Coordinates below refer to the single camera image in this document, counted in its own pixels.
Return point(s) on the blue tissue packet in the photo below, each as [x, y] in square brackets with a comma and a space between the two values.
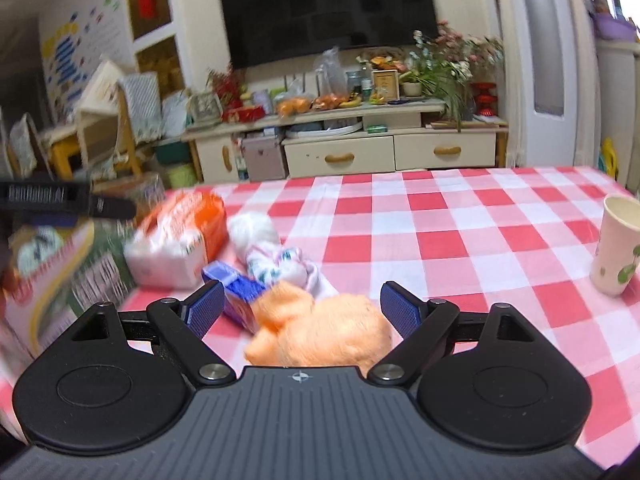
[240, 295]

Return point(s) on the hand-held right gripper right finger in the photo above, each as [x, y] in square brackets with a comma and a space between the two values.
[402, 310]

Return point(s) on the cream television cabinet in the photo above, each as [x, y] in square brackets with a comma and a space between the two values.
[350, 155]

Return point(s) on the clear plastic bag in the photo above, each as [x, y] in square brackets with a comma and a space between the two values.
[331, 77]

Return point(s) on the orange knitted hat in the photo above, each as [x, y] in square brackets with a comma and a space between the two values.
[320, 330]

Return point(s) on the green plastic bucket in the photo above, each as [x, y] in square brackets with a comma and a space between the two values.
[176, 167]

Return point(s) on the bag of oranges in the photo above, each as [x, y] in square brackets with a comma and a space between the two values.
[294, 106]

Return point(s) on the bunch of bananas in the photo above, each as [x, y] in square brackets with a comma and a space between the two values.
[351, 103]

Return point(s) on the yellow plastic bottle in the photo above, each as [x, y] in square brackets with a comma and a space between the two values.
[609, 157]

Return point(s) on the white paper cup green print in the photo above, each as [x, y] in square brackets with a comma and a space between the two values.
[612, 245]

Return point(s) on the white printed cloth bundle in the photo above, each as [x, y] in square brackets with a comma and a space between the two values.
[280, 267]

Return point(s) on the artificial flower bouquet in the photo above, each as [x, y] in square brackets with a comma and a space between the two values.
[465, 47]

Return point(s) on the red white checkered tablecloth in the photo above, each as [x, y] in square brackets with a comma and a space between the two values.
[450, 240]

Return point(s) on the green plant in white pot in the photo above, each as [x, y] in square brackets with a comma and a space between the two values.
[412, 89]

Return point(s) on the wall poster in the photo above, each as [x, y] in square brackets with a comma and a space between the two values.
[70, 55]

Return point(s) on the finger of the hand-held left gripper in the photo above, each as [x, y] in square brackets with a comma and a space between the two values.
[112, 207]

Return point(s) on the purple plastic basin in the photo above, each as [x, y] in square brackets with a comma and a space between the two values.
[615, 27]

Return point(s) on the red gift box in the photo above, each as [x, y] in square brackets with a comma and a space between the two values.
[242, 114]

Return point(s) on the red pedestal dish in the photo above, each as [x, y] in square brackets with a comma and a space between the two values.
[482, 100]

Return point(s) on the white standing air conditioner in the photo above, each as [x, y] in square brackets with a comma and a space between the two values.
[545, 60]

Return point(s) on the wooden picture frame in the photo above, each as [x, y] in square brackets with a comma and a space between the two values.
[385, 86]

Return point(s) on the orange tissue pack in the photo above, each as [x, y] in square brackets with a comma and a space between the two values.
[180, 230]

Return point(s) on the black television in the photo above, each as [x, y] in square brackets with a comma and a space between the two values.
[325, 5]

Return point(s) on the wooden chair with cloth cover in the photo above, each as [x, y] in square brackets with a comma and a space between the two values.
[123, 115]

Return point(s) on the red berry decoration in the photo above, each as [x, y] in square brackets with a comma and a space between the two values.
[226, 87]

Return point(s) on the small green box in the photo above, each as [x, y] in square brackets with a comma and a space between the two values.
[378, 129]

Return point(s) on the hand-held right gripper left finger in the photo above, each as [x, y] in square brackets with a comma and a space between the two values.
[205, 307]

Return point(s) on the printed cardboard box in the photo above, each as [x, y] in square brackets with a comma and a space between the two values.
[45, 280]

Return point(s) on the pink storage box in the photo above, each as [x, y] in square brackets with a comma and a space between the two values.
[264, 157]

